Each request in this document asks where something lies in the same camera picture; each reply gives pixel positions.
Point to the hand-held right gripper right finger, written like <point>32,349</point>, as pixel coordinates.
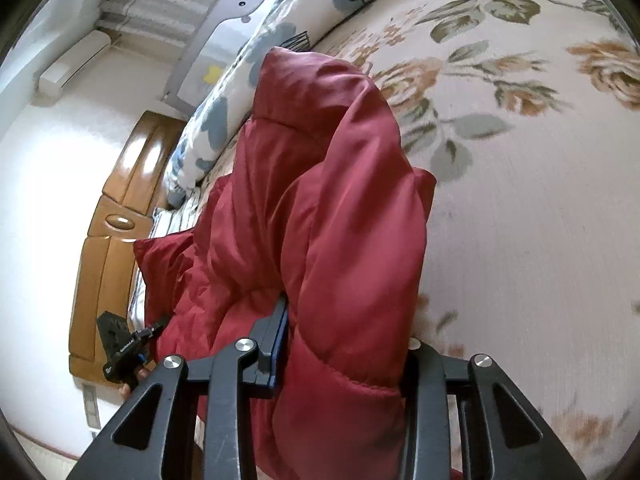
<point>425,375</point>

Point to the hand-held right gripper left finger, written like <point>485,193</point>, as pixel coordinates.
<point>280,345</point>

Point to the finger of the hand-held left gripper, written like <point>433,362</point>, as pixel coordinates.
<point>156,332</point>

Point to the red quilted coat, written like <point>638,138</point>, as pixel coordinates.
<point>340,210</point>

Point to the person's left hand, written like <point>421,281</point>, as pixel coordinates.
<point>140,377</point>

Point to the wooden bed headboard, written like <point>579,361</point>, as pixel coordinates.
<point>105,270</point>

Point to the floral bed blanket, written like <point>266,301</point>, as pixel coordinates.
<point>525,235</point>

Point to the white air conditioner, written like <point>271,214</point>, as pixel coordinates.
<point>70,67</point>

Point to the striped curtain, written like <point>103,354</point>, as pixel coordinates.
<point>175,0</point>

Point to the blue and white printed duvet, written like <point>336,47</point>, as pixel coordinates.
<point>320,0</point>

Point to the white wall socket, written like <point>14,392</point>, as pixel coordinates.
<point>91,407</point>

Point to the grey bed guard rail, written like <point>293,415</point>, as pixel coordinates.
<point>220,45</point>

